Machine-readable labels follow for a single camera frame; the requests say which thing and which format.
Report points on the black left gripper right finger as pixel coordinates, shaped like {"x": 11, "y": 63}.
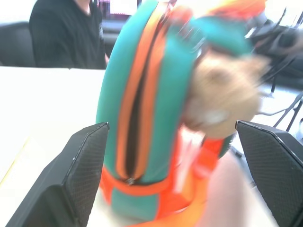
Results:
{"x": 274, "y": 170}

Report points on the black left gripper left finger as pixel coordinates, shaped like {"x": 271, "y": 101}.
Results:
{"x": 71, "y": 179}

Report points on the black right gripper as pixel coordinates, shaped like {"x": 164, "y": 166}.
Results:
{"x": 281, "y": 40}

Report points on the beige plush backpack pendant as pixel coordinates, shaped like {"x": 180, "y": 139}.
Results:
{"x": 225, "y": 89}

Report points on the orange and teal backpack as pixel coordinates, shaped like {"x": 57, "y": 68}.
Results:
{"x": 165, "y": 99}

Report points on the black chair base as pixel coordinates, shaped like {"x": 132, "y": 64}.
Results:
{"x": 287, "y": 111}

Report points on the person in black shirt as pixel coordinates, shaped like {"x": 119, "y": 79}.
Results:
{"x": 66, "y": 37}

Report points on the black office chair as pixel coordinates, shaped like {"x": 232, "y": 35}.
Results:
{"x": 14, "y": 45}

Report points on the computer monitor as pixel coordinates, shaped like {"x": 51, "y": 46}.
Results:
{"x": 116, "y": 8}

